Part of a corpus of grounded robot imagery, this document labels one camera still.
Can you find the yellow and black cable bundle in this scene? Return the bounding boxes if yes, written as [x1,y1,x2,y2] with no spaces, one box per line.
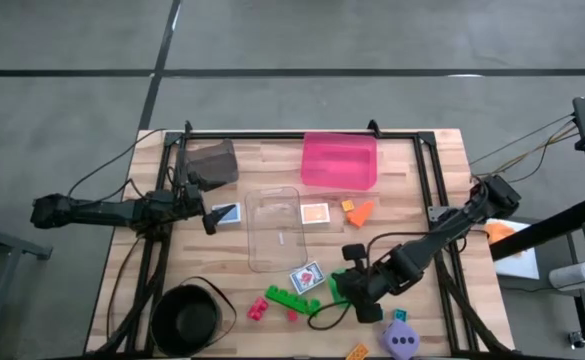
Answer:
[469,113,579,185]

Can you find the clear plastic bin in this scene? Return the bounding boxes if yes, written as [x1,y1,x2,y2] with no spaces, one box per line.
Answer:
[244,185,309,274]

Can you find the large red building block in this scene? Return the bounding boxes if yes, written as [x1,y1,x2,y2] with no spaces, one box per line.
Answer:
[246,296,270,322]

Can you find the green foam die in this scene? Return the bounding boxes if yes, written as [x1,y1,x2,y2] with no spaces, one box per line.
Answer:
[327,269,353,306]

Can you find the orange object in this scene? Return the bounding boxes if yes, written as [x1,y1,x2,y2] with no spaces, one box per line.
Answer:
[484,222,523,259]

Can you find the black round bucket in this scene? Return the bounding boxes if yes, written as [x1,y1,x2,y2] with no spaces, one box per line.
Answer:
[149,276,238,358]

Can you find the long green building block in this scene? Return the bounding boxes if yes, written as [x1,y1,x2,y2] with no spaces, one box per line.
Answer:
[264,284,313,314]

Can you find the white roll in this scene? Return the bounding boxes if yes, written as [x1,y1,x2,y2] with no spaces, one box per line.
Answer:
[548,261,585,292]

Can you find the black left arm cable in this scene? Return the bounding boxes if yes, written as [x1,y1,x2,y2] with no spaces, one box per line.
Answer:
[66,128,168,201]

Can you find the orange studded block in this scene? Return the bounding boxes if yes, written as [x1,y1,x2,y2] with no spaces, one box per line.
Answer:
[344,342,371,360]

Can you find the black diagonal beam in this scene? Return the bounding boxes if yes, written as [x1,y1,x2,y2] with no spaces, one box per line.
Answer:
[489,196,585,262]

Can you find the grey metal bracket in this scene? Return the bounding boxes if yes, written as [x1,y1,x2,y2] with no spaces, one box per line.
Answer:
[427,204,454,223]

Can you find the pink plastic bin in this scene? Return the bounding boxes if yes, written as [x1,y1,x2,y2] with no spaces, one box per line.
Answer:
[300,131,379,192]

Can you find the smoky grey plastic bin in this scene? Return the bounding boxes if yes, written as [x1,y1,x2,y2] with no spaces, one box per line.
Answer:
[179,138,240,193]

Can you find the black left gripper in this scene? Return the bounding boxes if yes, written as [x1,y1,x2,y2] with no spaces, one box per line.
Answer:
[171,163,239,236]

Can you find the grey metal side table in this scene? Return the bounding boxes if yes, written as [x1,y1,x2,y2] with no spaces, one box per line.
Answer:
[0,218,54,360]

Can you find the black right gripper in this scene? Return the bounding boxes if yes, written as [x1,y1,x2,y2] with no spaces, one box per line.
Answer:
[330,242,394,325]

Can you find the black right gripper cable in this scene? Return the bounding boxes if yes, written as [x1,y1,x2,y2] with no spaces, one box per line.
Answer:
[306,230,476,332]

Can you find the orange wedge building block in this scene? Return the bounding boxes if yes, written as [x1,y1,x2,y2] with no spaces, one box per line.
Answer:
[345,200,376,229]

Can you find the purple foam die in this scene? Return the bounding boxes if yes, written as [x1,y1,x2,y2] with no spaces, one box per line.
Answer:
[380,319,421,359]

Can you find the white box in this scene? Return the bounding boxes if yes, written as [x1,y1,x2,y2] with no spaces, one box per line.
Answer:
[485,217,541,281]

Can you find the black aluminium table frame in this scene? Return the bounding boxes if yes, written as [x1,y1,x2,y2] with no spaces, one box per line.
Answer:
[91,119,513,359]

